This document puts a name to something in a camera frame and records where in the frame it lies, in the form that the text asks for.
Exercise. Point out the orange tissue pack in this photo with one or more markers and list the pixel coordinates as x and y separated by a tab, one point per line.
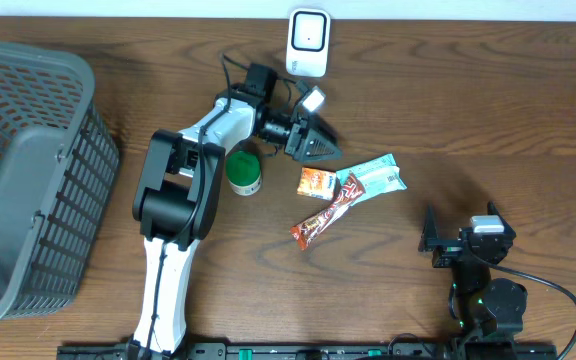
317	183

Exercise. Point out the green lid white jar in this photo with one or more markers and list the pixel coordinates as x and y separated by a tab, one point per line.
243	172

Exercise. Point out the red chocolate bar wrapper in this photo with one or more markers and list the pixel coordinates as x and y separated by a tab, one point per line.
308	230

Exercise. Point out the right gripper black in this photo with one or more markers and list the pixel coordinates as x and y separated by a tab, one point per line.
430	230

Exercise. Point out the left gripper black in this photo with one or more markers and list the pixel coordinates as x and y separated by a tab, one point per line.
297	138

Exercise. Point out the mint green wet wipes pack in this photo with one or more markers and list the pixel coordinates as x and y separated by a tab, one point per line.
378	176

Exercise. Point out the grey plastic shopping basket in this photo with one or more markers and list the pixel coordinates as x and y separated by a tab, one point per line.
58	163

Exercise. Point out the black mounting rail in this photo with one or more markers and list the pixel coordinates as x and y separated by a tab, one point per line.
472	351

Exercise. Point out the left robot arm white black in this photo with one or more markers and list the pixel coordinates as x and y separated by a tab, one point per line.
178	191

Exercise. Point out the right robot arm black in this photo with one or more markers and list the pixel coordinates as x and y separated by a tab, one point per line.
491	308

